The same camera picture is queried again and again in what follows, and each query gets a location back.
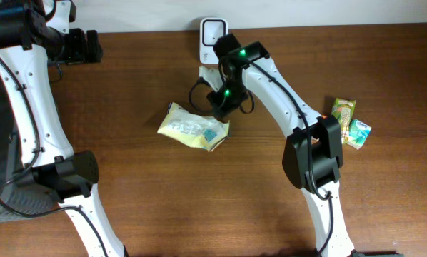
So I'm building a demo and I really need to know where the beige snack bag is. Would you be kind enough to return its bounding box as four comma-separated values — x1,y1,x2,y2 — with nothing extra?
157,102,230,152

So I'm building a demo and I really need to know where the green snack tube packet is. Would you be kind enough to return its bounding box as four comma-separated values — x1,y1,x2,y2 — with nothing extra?
331,98,356,144

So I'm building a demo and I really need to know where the teal tissue pack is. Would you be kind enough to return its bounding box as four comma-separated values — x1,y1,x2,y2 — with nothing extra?
346,119,371,150

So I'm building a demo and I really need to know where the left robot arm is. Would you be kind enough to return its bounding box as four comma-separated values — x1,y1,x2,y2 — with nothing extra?
0,1,127,256

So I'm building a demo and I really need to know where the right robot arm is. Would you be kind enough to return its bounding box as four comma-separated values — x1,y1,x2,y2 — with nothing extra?
207,34,357,256

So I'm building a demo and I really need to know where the white barcode scanner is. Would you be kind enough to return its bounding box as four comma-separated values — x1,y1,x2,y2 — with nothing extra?
199,17,228,65

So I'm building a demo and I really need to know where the dark grey plastic basket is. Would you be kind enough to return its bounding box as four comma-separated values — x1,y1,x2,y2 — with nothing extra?
0,77,54,223

